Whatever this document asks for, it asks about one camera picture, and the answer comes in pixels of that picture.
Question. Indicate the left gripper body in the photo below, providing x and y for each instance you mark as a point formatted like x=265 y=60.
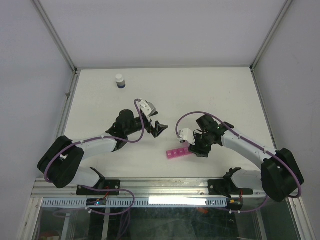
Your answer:
x=147 y=125

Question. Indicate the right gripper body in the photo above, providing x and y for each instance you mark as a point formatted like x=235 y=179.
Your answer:
x=202 y=146

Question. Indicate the pink weekly pill organizer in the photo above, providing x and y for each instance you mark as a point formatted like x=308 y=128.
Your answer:
x=178 y=152

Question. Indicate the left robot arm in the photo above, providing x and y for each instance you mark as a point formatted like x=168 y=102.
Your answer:
x=61 y=163

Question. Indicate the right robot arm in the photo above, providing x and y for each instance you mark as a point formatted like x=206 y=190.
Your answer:
x=277 y=173

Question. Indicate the white capped pill bottle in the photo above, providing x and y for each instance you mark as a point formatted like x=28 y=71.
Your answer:
x=120 y=81

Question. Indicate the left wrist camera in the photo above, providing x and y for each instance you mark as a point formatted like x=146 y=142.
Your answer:
x=147 y=108

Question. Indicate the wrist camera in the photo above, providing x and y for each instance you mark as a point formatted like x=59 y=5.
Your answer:
x=186 y=135
x=147 y=108

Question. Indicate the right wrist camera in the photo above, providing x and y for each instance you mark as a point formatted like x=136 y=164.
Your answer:
x=186 y=135

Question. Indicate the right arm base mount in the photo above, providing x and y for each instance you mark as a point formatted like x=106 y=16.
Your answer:
x=236 y=183

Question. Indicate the white slotted cable duct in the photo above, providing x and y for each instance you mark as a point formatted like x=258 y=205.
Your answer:
x=138 y=202

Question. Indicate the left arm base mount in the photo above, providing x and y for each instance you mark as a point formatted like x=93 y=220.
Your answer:
x=90 y=182

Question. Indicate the left aluminium frame post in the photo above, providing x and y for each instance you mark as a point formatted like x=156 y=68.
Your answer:
x=54 y=34

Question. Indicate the aluminium frame post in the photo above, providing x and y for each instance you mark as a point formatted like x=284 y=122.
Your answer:
x=54 y=34
x=271 y=33

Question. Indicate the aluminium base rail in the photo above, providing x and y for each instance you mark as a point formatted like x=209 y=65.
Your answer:
x=140 y=187

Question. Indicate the right aluminium frame post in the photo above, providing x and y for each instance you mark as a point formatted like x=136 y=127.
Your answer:
x=271 y=33

